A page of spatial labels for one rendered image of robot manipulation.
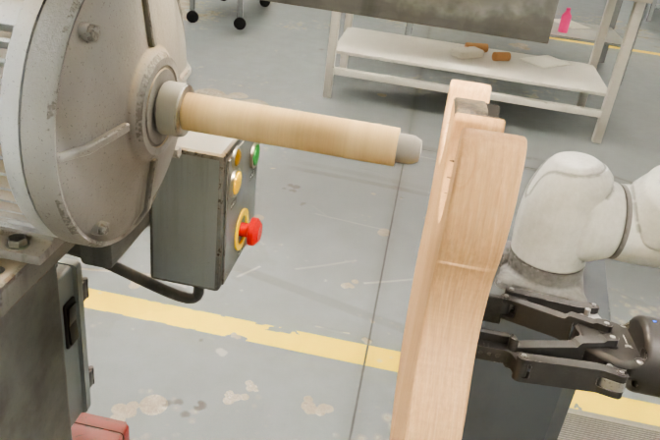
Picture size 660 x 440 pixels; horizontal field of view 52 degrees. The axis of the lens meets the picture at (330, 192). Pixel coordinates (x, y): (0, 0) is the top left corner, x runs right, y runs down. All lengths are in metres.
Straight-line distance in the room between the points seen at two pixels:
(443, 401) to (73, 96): 0.36
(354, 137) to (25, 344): 0.47
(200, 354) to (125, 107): 1.71
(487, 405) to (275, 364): 0.83
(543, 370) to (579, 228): 0.74
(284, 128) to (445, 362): 0.23
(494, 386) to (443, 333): 0.99
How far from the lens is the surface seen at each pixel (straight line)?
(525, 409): 1.56
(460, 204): 0.48
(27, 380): 0.87
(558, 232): 1.37
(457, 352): 0.55
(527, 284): 1.43
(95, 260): 0.83
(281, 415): 2.04
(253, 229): 0.92
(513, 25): 0.37
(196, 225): 0.87
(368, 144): 0.54
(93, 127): 0.52
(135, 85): 0.55
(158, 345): 2.25
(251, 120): 0.56
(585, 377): 0.67
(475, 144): 0.47
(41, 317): 0.86
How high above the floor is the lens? 1.47
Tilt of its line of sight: 27 degrees down
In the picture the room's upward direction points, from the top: 7 degrees clockwise
